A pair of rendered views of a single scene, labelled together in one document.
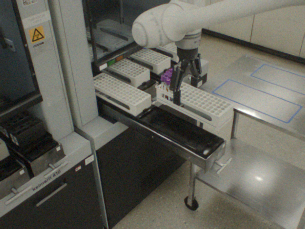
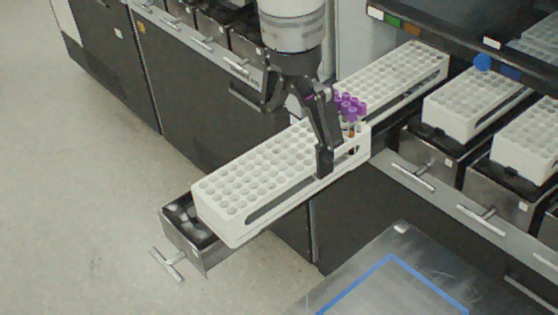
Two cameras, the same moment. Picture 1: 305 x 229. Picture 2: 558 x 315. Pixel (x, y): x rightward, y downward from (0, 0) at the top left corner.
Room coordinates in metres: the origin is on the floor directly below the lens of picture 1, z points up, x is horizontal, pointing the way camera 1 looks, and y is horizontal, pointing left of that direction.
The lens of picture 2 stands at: (1.22, -0.85, 1.55)
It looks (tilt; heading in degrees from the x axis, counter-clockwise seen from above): 41 degrees down; 102
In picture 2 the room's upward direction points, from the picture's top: 6 degrees counter-clockwise
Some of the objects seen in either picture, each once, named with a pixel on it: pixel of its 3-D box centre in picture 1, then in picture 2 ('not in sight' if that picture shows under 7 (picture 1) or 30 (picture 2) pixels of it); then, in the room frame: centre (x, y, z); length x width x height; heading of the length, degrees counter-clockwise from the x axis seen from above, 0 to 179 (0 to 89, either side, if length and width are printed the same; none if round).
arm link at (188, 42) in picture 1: (188, 37); (292, 21); (1.11, -0.13, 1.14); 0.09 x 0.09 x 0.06
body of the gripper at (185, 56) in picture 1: (187, 57); (296, 67); (1.11, -0.13, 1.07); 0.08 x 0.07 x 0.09; 137
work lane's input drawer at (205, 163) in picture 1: (149, 120); (318, 152); (1.12, 0.02, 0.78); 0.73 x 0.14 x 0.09; 48
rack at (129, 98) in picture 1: (118, 94); (382, 90); (1.24, 0.15, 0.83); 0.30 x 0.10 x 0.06; 48
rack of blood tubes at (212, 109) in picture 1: (193, 102); (285, 170); (1.08, -0.15, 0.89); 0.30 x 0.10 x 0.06; 47
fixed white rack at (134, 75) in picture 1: (120, 69); (490, 90); (1.45, 0.15, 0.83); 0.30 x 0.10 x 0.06; 48
